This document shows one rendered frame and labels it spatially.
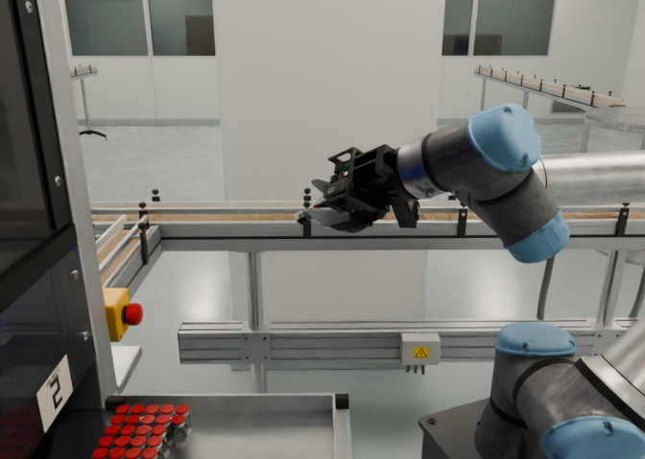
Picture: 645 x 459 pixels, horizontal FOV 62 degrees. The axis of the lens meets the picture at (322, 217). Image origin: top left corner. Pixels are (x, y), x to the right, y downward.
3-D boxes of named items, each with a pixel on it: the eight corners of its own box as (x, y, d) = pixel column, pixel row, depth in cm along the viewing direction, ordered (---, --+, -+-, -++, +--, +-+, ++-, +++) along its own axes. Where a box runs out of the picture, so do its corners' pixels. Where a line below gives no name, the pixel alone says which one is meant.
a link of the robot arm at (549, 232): (542, 208, 73) (502, 145, 69) (588, 239, 62) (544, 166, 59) (493, 243, 74) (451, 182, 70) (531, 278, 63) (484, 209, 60)
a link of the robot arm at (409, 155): (460, 147, 69) (458, 205, 66) (432, 158, 72) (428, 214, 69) (422, 121, 64) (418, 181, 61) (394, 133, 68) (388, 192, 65)
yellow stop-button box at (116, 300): (78, 343, 94) (72, 306, 91) (94, 322, 101) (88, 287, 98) (122, 343, 94) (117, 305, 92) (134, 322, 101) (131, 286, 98)
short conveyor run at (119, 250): (68, 406, 96) (54, 328, 91) (-20, 407, 96) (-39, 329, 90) (167, 253, 160) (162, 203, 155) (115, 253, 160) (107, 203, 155)
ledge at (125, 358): (41, 396, 96) (39, 387, 95) (72, 353, 108) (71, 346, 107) (121, 395, 96) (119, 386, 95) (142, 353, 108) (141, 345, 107)
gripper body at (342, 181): (324, 157, 76) (388, 129, 67) (368, 181, 81) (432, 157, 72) (317, 206, 73) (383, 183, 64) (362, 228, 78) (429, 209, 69)
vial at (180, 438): (172, 448, 81) (169, 423, 79) (175, 438, 83) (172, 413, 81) (186, 448, 81) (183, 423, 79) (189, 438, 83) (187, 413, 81)
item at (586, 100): (626, 116, 405) (630, 95, 399) (606, 116, 404) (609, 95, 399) (484, 75, 744) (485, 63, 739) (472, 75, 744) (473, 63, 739)
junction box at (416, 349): (401, 365, 173) (403, 341, 170) (399, 356, 178) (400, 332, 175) (439, 365, 173) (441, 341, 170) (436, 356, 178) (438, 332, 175)
